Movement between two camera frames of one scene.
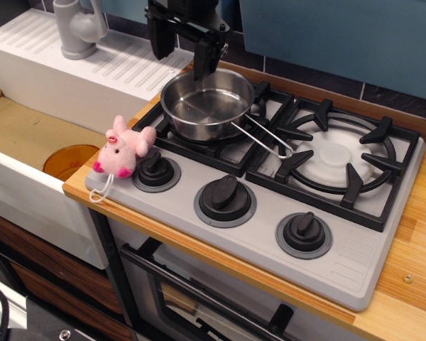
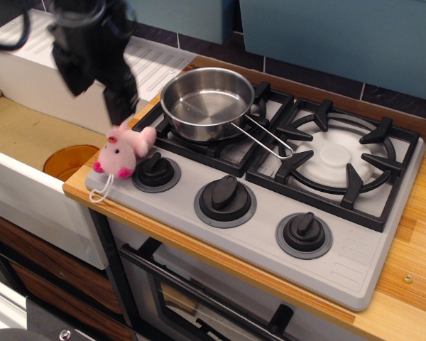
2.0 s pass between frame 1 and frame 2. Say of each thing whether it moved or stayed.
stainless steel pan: stayed
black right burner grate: stayed
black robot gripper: moved
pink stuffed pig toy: stayed
